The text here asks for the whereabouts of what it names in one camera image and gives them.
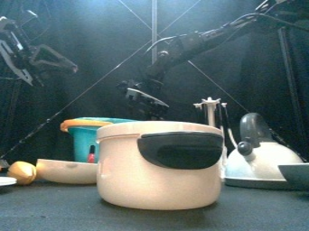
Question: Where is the cream shallow bowl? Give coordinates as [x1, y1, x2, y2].
[35, 158, 100, 185]

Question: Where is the white plate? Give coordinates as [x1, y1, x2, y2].
[0, 176, 19, 188]

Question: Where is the red toy bottle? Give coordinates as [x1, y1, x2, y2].
[87, 144, 97, 164]

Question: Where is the cream toy pot black handle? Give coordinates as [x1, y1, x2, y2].
[95, 120, 226, 211]

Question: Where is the grey dish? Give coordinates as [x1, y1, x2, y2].
[278, 162, 309, 191]

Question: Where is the teal toy bucket orange rim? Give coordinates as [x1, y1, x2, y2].
[59, 116, 138, 164]

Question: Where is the yellow toy starfruit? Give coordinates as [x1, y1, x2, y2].
[7, 161, 39, 186]

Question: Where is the white toy kettle grey handle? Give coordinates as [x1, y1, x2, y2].
[223, 112, 306, 190]

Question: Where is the grey vertical frame pole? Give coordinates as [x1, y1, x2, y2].
[151, 0, 158, 65]

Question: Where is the white utensil rack stand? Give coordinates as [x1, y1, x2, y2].
[191, 96, 239, 149]

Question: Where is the dark frame post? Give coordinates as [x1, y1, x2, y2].
[277, 26, 306, 157]

